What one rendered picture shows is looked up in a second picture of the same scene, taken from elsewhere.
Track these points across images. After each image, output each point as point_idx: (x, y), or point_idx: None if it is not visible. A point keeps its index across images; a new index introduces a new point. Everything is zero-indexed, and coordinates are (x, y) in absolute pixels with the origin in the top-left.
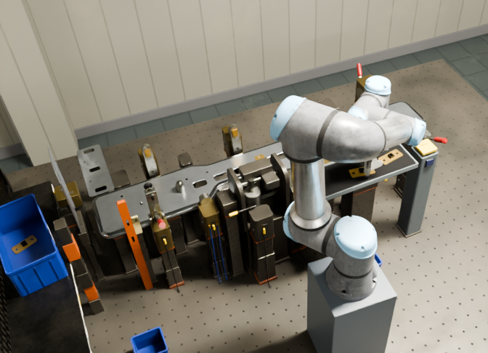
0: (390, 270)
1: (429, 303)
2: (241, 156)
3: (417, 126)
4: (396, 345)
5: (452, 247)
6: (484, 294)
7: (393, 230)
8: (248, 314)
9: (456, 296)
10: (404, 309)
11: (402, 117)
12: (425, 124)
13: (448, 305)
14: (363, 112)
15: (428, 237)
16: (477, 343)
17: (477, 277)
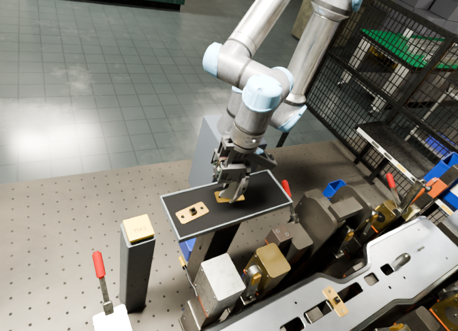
0: (166, 247)
1: (140, 214)
2: (364, 314)
3: (219, 43)
4: (176, 187)
5: (90, 270)
6: (86, 217)
7: (150, 297)
8: (282, 218)
9: (114, 217)
10: (163, 211)
11: (237, 41)
12: (206, 52)
13: (125, 211)
14: (277, 68)
15: (112, 286)
16: (115, 182)
17: (83, 233)
